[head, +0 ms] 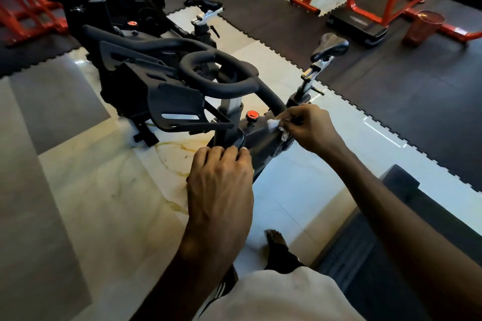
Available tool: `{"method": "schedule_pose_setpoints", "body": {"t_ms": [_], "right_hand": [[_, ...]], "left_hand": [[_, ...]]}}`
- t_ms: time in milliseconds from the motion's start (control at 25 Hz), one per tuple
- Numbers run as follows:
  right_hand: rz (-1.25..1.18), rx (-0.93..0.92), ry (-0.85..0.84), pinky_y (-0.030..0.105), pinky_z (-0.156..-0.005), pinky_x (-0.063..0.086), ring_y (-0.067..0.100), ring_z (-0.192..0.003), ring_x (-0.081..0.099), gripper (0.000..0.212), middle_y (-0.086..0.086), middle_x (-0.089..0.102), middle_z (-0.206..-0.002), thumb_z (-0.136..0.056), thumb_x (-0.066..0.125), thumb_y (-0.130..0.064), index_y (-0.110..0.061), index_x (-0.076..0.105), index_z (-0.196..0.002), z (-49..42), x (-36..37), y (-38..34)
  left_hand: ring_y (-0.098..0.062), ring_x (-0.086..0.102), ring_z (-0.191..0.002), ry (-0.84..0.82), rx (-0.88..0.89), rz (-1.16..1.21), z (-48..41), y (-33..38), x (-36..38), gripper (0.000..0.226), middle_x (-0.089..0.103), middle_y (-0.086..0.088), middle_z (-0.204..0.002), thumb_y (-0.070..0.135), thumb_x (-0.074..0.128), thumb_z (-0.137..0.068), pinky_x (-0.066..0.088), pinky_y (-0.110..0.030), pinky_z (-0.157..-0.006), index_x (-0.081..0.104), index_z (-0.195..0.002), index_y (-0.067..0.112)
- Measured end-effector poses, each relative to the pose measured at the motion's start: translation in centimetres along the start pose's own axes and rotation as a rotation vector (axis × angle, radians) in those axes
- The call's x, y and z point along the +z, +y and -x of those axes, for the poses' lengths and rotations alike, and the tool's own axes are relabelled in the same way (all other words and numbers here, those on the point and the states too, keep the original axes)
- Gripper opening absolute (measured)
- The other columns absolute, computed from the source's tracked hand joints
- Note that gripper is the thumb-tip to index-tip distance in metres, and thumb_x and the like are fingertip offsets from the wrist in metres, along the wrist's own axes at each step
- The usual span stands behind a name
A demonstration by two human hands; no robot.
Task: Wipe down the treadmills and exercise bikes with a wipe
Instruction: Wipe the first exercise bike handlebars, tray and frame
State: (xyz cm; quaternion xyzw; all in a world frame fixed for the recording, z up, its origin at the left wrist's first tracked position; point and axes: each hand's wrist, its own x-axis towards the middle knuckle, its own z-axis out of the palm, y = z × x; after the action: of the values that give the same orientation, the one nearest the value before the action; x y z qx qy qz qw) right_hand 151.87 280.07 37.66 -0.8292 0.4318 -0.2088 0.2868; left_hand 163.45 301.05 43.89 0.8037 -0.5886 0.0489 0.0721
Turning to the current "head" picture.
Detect person's right hand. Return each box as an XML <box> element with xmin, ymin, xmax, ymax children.
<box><xmin>276</xmin><ymin>103</ymin><xmax>349</xmax><ymax>162</ymax></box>

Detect person's right forearm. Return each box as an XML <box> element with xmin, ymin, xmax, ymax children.
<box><xmin>327</xmin><ymin>144</ymin><xmax>482</xmax><ymax>321</ymax></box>

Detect person's left hand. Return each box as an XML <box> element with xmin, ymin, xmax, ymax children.
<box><xmin>184</xmin><ymin>145</ymin><xmax>256</xmax><ymax>258</ymax></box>

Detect person's bare foot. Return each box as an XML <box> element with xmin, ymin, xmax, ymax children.
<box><xmin>265</xmin><ymin>229</ymin><xmax>291</xmax><ymax>258</ymax></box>

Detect brown waste bin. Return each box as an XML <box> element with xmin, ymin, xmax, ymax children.
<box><xmin>404</xmin><ymin>10</ymin><xmax>447</xmax><ymax>49</ymax></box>

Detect person's left forearm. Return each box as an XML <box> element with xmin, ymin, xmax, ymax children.
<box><xmin>130</xmin><ymin>245</ymin><xmax>238</xmax><ymax>321</ymax></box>

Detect black striped trousers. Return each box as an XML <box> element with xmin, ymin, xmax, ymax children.
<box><xmin>203</xmin><ymin>245</ymin><xmax>306</xmax><ymax>303</ymax></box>

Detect black interlocking foam mat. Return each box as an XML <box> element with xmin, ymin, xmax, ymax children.
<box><xmin>0</xmin><ymin>0</ymin><xmax>482</xmax><ymax>192</ymax></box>

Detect small white wipe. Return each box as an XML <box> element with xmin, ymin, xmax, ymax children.
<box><xmin>267</xmin><ymin>117</ymin><xmax>291</xmax><ymax>142</ymax></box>

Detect black treadmill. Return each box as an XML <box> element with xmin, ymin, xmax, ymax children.
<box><xmin>311</xmin><ymin>164</ymin><xmax>482</xmax><ymax>321</ymax></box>

